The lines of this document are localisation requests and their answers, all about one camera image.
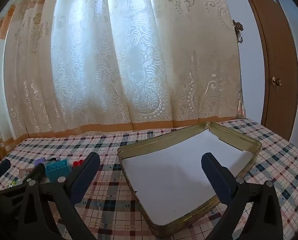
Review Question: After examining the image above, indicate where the plaid bedsheet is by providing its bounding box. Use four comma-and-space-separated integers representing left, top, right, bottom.
0, 117, 298, 240

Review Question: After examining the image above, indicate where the brown wooden door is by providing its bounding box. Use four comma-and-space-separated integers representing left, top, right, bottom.
239, 0, 298, 140

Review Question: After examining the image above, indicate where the purple square box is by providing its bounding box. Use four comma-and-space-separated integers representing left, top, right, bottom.
33, 157, 48, 167

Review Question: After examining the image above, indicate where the curtain tieback tassel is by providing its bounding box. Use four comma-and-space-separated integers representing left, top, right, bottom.
236, 87, 247, 119

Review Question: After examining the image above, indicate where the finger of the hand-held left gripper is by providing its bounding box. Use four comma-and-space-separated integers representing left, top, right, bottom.
0, 163, 46, 197
0, 159, 12, 183

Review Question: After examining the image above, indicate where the cream patterned curtain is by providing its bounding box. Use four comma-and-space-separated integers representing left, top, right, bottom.
0, 0, 247, 155

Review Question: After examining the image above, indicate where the brown framed box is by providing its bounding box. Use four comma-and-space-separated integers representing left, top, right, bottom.
18, 167, 37, 180

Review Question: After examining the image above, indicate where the glass box container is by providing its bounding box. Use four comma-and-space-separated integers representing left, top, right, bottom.
117, 121, 262, 239

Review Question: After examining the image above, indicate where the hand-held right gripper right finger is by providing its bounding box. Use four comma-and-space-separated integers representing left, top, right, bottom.
201, 152, 285, 240

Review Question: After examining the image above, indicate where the teal toy building block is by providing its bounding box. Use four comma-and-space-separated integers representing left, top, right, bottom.
45, 160, 72, 183

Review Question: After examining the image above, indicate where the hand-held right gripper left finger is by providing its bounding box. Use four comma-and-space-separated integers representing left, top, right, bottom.
16, 151, 101, 240

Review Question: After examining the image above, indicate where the metal curtain hook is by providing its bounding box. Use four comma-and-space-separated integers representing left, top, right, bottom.
232, 19, 244, 44

